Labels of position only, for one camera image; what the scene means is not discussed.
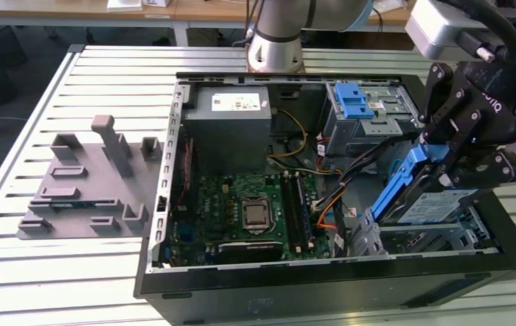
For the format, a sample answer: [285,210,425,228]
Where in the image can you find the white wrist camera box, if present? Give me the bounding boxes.
[404,0,508,64]

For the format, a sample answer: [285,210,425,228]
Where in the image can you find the metal disk bay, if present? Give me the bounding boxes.
[347,206,498,257]

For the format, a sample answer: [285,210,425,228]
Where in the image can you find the orange flat wire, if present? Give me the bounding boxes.
[315,200,357,235]

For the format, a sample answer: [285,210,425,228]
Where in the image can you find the silver CPU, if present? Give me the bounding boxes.
[243,205,269,228]

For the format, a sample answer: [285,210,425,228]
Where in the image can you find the blue plastic drive latch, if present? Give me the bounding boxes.
[334,83,372,120]

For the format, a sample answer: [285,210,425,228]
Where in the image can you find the blue data wire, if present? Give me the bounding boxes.
[386,156,408,191]

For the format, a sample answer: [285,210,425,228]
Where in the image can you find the black RAM slot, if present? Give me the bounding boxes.
[279,171,309,252]

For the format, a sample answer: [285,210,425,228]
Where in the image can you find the metal optical drive cage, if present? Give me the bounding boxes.
[322,81,424,157]

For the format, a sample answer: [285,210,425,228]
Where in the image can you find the wooden desk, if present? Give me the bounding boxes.
[0,0,410,52]

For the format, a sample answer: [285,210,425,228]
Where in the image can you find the black PC case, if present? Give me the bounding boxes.
[130,71,516,323]

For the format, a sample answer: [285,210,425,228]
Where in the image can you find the black graphics card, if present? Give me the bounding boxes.
[215,240,282,264]

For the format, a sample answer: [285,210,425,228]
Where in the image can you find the green motherboard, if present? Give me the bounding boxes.
[166,171,330,266]

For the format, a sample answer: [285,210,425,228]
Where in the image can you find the grey power supply unit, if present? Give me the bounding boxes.
[179,86,271,174]

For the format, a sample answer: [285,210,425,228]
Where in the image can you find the yellow wires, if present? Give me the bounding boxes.
[269,108,309,159]

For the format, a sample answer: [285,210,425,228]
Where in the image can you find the grey parts rack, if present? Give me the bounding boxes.
[15,113,167,241]

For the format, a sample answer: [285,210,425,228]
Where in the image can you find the thick black camera cable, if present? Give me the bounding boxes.
[478,0,516,64]

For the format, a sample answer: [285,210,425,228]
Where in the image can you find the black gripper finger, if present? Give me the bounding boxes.
[437,146,516,190]
[417,62,489,164]

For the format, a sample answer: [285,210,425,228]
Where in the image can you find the black cable bundle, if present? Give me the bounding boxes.
[311,135,416,218]

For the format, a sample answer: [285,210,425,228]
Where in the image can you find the hard disk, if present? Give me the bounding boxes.
[369,142,485,227]

